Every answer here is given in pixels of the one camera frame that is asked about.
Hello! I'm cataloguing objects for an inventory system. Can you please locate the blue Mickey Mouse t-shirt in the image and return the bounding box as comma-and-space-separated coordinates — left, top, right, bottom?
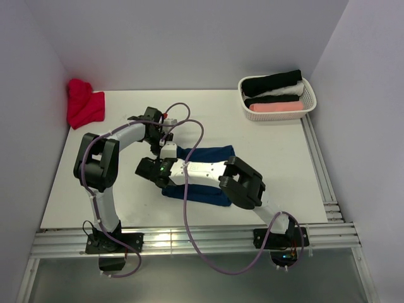
162, 145, 235, 207

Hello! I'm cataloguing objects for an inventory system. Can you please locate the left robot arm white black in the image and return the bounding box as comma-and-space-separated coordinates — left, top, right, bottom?
73, 107, 176, 252

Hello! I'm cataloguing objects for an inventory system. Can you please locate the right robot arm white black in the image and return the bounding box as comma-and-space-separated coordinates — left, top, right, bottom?
135, 156, 295, 246

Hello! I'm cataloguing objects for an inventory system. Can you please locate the red t-shirt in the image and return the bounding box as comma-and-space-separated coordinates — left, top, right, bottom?
67, 78, 105, 129

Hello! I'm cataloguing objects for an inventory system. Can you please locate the top black rolled shirt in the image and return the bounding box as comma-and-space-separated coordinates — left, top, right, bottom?
241, 69, 302, 97

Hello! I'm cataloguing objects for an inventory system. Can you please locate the black rolled shirt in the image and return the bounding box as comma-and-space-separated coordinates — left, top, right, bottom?
241, 69, 302, 97
244, 95, 300, 108

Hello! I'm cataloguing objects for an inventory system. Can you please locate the pink rolled shirt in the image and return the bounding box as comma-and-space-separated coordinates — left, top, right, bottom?
249, 100, 304, 112

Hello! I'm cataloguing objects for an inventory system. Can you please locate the lower black rolled shirt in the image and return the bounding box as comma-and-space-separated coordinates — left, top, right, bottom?
244, 95, 300, 108

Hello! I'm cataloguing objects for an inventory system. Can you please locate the white rolled shirt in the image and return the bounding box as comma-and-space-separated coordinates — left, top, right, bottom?
259, 81, 305, 97

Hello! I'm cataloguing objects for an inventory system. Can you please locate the white plastic basket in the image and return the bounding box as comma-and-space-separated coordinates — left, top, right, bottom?
237, 75, 317, 121

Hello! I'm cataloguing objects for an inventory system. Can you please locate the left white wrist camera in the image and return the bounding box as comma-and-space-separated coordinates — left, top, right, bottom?
163, 118, 177, 127

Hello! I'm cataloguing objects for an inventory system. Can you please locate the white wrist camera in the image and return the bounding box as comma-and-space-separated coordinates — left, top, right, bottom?
163, 118, 177, 127
159, 140, 177, 159

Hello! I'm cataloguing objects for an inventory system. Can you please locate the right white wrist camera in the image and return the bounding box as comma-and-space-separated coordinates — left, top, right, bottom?
159, 140, 177, 159

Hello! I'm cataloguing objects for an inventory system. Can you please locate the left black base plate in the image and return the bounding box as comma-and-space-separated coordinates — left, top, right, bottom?
85, 233, 144, 254

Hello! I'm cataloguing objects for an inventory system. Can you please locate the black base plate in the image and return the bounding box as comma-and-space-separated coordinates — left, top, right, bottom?
85, 233, 144, 254
253, 227, 310, 250

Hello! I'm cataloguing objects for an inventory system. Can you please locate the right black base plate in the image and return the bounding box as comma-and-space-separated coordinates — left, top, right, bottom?
253, 227, 310, 250

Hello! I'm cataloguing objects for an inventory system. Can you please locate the aluminium rail frame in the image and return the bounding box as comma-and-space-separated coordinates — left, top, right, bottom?
15, 113, 379, 303

